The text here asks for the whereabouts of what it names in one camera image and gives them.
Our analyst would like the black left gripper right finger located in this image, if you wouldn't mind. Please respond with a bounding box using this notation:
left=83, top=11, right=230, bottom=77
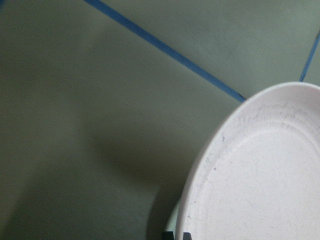
left=182, top=232, right=192, bottom=240

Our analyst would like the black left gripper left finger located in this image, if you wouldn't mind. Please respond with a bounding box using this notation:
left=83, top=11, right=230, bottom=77
left=162, top=231, right=175, bottom=240

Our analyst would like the pink speckled plate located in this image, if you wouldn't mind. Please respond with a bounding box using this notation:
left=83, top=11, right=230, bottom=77
left=175, top=82, right=320, bottom=240

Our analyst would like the crossing blue tape strip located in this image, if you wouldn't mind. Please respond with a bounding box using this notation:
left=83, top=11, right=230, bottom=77
left=299, top=32, right=320, bottom=82

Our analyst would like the long blue tape strip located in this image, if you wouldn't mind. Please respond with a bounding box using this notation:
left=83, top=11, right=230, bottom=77
left=86, top=0, right=246, bottom=103

